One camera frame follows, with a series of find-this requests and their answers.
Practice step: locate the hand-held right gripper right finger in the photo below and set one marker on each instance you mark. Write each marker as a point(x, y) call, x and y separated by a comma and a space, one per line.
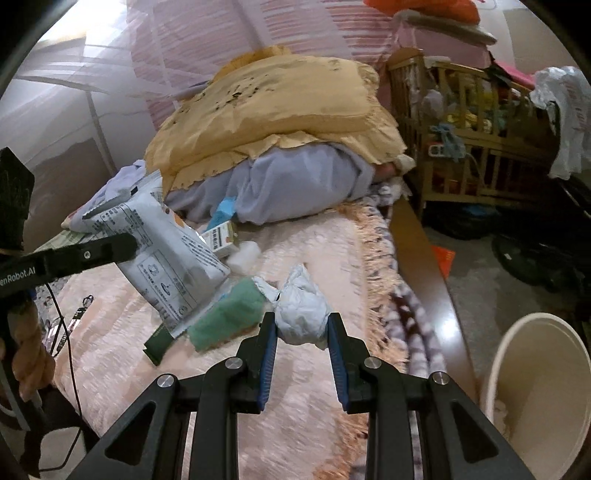
point(337, 364)

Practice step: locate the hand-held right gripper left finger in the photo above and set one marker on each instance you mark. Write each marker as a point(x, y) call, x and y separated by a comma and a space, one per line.
point(268, 364)

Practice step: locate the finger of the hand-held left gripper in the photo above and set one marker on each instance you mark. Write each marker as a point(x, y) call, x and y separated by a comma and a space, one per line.
point(92, 254)

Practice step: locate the white tissue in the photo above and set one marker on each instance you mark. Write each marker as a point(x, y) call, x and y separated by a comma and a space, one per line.
point(300, 304)

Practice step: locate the white printed snack bag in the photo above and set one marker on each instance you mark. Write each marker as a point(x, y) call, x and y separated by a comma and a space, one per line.
point(161, 258)

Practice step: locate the white box with rainbow circle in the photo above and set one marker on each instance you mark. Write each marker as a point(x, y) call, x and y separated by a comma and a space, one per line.
point(220, 240)

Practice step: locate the white trash bin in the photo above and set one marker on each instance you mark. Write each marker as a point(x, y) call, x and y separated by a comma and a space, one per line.
point(531, 369)

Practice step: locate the person's left hand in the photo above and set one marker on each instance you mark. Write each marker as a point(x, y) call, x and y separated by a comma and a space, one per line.
point(30, 346)

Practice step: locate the green sponge cloth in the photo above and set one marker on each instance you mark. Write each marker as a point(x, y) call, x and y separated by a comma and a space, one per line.
point(221, 318)

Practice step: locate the purple striped blanket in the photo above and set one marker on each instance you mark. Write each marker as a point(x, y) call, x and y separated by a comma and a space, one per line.
point(415, 332)

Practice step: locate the dark green packet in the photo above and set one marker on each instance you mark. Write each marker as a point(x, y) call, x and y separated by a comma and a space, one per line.
point(157, 346)

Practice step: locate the blue packet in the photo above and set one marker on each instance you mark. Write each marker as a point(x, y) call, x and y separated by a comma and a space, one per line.
point(225, 212)

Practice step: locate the orange paper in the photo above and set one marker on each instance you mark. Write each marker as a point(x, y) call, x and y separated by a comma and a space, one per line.
point(443, 261)

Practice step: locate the grey fleece blanket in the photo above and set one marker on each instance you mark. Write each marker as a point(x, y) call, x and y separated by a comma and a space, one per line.
point(286, 184)

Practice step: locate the black bag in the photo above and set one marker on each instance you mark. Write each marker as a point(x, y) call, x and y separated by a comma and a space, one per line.
point(531, 263)

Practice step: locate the yellow frilled pillow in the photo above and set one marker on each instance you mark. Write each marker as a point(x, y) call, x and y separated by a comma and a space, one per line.
point(277, 101)

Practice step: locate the wooden crib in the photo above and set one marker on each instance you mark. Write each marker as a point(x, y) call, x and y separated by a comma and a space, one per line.
point(489, 157)

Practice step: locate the pile of colourful toys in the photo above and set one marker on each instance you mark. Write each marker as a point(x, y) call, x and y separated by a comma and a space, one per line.
point(457, 115)

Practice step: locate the pink striped curtain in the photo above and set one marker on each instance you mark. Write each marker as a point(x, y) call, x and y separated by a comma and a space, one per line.
point(300, 27)

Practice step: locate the white plastic bag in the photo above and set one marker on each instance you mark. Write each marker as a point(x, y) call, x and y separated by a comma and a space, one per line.
point(563, 120)

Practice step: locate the orange cloth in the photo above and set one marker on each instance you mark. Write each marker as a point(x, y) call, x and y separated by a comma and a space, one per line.
point(415, 9)

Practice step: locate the wooden bed frame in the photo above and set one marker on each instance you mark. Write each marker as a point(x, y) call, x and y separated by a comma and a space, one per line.
point(429, 277)

